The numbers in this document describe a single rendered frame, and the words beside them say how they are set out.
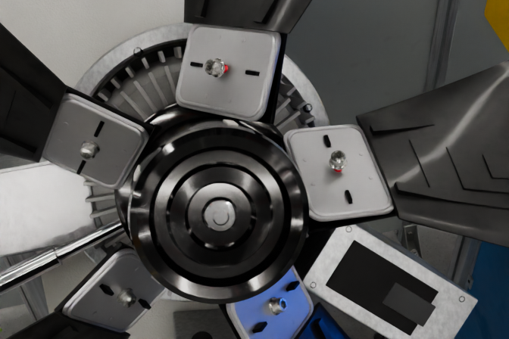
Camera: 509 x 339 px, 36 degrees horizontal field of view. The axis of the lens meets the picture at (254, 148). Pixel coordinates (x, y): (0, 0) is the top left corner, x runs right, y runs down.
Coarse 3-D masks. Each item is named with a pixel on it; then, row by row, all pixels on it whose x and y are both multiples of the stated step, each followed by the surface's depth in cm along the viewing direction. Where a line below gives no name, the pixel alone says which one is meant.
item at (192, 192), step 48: (192, 144) 50; (240, 144) 51; (144, 192) 50; (192, 192) 51; (240, 192) 52; (288, 192) 52; (144, 240) 51; (192, 240) 51; (240, 240) 52; (288, 240) 52; (192, 288) 51; (240, 288) 52
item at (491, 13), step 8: (488, 0) 100; (496, 0) 97; (504, 0) 95; (488, 8) 100; (496, 8) 98; (504, 8) 95; (488, 16) 100; (496, 16) 98; (504, 16) 96; (496, 24) 98; (504, 24) 96; (496, 32) 99; (504, 32) 97; (504, 40) 97
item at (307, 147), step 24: (288, 144) 60; (312, 144) 60; (336, 144) 60; (360, 144) 60; (312, 168) 58; (360, 168) 59; (312, 192) 57; (336, 192) 57; (360, 192) 57; (384, 192) 57; (312, 216) 55; (336, 216) 55; (360, 216) 56
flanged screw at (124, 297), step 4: (128, 288) 57; (120, 292) 57; (124, 292) 57; (128, 292) 57; (132, 292) 58; (120, 296) 57; (124, 296) 57; (128, 296) 57; (132, 296) 57; (120, 300) 57; (124, 300) 57; (128, 300) 57; (132, 300) 58; (124, 304) 57; (128, 304) 58; (132, 304) 58
